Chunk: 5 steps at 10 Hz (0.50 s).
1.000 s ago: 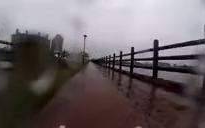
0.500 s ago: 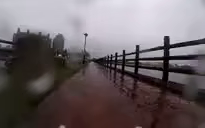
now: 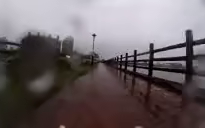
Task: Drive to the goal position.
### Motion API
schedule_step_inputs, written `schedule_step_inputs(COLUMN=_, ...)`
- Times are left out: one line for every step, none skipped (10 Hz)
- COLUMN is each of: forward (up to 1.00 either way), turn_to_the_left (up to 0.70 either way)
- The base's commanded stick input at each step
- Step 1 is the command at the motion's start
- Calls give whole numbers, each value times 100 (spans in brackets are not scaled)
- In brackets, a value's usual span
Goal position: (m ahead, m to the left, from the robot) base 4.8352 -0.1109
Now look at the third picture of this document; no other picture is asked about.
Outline tall lamp pole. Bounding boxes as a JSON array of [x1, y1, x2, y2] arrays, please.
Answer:
[[91, 32, 98, 66]]

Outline grass verge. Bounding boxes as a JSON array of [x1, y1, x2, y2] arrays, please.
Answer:
[[0, 58, 98, 128]]

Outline wet red path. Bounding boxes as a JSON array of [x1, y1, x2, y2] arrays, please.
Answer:
[[29, 62, 205, 128]]

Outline group of tall buildings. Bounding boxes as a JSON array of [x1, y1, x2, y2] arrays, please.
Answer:
[[20, 31, 75, 58]]

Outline grey water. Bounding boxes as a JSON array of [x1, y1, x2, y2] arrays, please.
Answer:
[[123, 59, 205, 92]]

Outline dark wooden rail fence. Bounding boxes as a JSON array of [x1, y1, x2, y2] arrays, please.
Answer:
[[103, 29, 205, 88]]

